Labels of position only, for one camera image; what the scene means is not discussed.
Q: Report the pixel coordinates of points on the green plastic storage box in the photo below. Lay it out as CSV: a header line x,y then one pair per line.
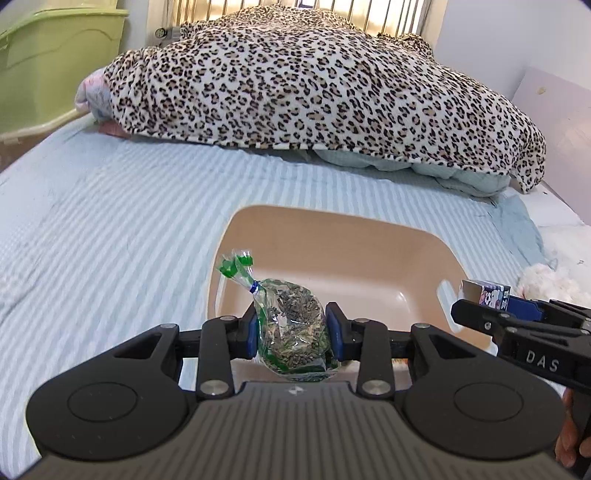
x,y
47,49

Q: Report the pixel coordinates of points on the green quilted duvet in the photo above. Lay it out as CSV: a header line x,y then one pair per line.
x,y
480,185

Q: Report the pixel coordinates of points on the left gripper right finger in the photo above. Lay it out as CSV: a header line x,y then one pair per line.
x,y
368,343

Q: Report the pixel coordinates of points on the pink patterned pillow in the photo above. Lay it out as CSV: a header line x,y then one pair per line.
x,y
93,96

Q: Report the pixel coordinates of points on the white plush toy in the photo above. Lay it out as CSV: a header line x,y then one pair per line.
x,y
541,282

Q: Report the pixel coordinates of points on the beige plastic storage bin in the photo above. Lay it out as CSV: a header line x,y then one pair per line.
x,y
395,274

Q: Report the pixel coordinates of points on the lavender board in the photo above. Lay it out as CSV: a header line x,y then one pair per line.
x,y
561,110

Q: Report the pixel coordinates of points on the striped blue bed sheet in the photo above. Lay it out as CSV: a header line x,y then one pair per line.
x,y
103,238

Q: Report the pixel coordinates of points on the leopard print blanket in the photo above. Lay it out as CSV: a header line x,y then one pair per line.
x,y
282,78

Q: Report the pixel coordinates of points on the person's right hand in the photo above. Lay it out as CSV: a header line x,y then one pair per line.
x,y
569,445

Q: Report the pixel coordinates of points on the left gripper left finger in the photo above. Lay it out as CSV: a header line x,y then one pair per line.
x,y
222,340

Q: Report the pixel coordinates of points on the Hello Kitty small box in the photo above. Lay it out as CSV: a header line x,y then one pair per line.
x,y
486,293

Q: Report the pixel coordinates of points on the green bag of dried herbs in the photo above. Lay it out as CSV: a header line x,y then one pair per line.
x,y
293,332

